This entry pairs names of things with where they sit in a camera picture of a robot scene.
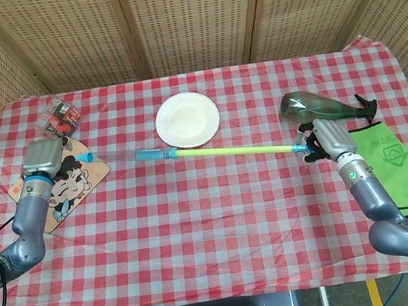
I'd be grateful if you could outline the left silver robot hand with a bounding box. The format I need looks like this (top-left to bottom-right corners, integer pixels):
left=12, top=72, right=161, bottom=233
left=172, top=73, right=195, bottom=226
left=17, top=135, right=70, bottom=183

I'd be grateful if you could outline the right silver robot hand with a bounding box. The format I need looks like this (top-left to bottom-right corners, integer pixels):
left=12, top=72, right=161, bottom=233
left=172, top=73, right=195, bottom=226
left=291, top=113, right=359, bottom=167

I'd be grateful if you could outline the yellow and blue toy stick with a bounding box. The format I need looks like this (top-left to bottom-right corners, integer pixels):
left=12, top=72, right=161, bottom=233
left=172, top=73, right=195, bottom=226
left=170, top=125, right=320, bottom=179

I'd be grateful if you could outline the clear plastic syringe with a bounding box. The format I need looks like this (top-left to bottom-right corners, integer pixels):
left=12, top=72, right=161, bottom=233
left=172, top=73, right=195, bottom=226
left=73, top=138, right=179, bottom=176

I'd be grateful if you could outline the cartoon face wooden board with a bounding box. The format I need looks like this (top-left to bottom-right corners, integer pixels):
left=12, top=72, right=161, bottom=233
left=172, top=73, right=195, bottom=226
left=1, top=131, right=120, bottom=239

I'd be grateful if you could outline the green plastic spray bottle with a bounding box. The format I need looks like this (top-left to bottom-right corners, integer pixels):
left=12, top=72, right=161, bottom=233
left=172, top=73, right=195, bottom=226
left=275, top=79, right=380, bottom=134

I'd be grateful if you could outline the clear plastic snack box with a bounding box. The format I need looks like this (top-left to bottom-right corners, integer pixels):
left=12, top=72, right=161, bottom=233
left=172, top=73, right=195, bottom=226
left=32, top=94, right=84, bottom=142

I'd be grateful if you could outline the green bag with black trim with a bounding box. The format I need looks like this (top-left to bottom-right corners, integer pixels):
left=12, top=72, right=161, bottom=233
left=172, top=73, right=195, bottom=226
left=348, top=116, right=408, bottom=247

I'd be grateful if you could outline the white paper plate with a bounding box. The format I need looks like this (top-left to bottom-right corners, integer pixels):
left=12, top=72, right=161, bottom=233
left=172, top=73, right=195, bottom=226
left=151, top=87, right=225, bottom=153

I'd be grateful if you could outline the red white checkered tablecloth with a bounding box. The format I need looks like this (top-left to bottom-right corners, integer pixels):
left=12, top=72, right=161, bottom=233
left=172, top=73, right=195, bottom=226
left=0, top=35, right=408, bottom=306

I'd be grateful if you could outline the bamboo woven folding screen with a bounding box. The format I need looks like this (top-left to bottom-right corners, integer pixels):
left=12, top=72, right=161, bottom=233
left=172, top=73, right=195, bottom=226
left=0, top=0, right=408, bottom=173

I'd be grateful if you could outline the blue floor cable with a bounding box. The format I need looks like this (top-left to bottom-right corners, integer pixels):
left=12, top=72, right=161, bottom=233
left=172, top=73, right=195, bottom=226
left=388, top=272, right=408, bottom=306

